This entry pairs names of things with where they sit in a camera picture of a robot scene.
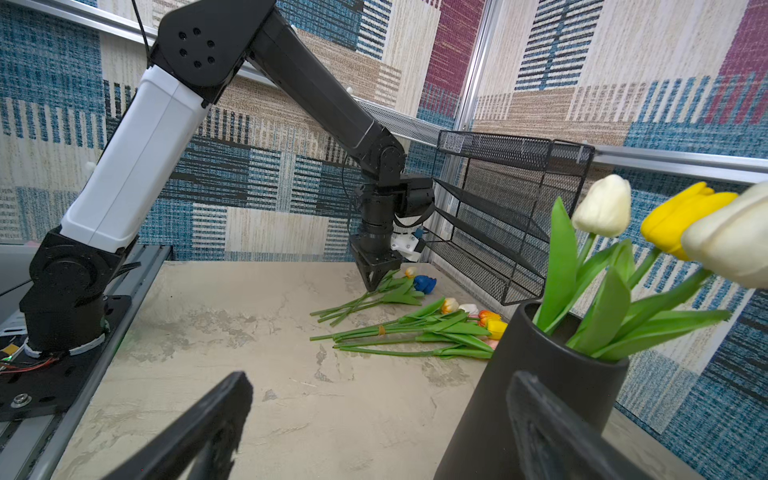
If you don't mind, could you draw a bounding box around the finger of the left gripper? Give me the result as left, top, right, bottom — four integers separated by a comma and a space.
357, 263, 390, 292

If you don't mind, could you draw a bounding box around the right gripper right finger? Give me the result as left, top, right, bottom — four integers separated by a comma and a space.
506, 371, 649, 479

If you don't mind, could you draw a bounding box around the black cylindrical vase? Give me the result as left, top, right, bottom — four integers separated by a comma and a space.
434, 301, 630, 479

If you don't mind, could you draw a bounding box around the bundled tulip bunch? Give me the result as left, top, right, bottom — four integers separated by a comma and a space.
312, 298, 507, 361

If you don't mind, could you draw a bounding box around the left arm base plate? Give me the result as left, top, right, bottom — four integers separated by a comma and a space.
1, 295, 132, 422

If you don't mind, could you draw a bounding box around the yellow tulip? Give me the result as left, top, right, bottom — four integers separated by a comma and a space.
605, 181, 739, 337

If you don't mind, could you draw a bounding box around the aluminium mounting rail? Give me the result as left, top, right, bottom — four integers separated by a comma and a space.
1, 245, 172, 479

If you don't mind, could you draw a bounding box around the black wire mesh shelf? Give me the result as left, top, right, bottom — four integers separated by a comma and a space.
424, 130, 595, 306

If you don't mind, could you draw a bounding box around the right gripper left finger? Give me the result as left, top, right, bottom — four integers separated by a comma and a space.
106, 371, 253, 479

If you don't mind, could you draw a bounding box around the blue tulip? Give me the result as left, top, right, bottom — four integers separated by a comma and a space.
313, 274, 437, 326

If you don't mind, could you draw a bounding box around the cream tulip on table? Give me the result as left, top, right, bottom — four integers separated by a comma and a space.
310, 267, 417, 317

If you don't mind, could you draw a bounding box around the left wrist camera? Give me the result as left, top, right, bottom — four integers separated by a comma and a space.
390, 228, 425, 263

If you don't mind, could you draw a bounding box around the cream white tulip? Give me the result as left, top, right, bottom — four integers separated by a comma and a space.
590, 181, 768, 362

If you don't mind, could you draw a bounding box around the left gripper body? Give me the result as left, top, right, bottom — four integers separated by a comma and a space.
350, 234, 403, 270

